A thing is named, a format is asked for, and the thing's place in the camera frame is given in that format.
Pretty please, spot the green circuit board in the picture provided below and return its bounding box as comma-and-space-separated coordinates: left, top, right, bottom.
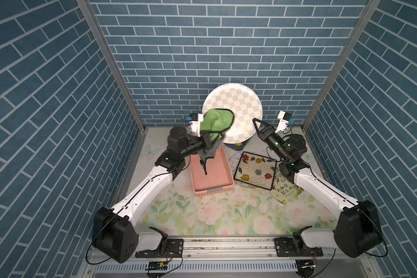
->
146, 261, 168, 272

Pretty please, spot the colourful picture book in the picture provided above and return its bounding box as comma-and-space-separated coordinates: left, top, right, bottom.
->
271, 176, 303, 205

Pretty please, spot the pink plastic basket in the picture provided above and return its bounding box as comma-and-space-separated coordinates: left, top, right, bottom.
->
190, 145, 235, 197

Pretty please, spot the square flower plate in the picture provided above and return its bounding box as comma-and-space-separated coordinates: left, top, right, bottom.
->
234, 152, 276, 191

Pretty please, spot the round checkered plate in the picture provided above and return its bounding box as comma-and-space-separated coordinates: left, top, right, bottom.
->
202, 83, 262, 144

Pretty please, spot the floral table mat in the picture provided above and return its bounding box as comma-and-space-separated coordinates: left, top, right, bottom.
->
135, 169, 336, 236

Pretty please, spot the aluminium corner post left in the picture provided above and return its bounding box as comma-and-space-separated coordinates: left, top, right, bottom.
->
76, 0, 145, 133

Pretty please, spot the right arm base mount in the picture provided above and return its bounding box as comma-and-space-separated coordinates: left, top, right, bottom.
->
274, 226, 323, 258

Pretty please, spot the green microfiber cloth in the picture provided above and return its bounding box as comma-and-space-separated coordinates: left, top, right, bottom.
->
199, 108, 235, 169

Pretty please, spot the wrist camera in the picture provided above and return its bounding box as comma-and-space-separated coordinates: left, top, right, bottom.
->
186, 113, 204, 137
276, 111, 294, 132

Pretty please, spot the teal plastic bin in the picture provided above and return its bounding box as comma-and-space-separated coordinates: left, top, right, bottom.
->
225, 141, 247, 151

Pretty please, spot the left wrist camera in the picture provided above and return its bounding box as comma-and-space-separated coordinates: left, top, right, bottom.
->
186, 113, 204, 137

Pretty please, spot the aluminium corner post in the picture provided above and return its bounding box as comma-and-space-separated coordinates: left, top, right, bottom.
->
301, 0, 381, 132
76, 0, 145, 133

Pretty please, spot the round colourful squiggle plate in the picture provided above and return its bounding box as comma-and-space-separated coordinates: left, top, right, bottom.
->
229, 152, 256, 189

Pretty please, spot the aluminium corner post right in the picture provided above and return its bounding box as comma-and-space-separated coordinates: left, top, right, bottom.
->
301, 0, 381, 132

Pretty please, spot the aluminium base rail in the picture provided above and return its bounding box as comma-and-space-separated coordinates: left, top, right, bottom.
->
78, 236, 382, 278

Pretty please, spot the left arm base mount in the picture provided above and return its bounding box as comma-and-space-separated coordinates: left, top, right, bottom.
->
134, 227, 184, 258

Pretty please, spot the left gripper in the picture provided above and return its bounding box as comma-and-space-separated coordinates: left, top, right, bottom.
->
179, 131, 222, 159

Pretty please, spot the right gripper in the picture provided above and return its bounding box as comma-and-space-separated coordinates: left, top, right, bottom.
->
254, 120, 288, 164

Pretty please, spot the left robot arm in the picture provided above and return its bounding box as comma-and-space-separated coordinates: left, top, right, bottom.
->
91, 126, 224, 264

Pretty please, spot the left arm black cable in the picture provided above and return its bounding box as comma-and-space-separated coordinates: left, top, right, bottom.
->
85, 215, 119, 265

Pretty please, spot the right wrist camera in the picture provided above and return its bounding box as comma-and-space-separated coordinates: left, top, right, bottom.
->
276, 111, 294, 132

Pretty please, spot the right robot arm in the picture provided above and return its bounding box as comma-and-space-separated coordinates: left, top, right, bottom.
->
253, 118, 385, 258

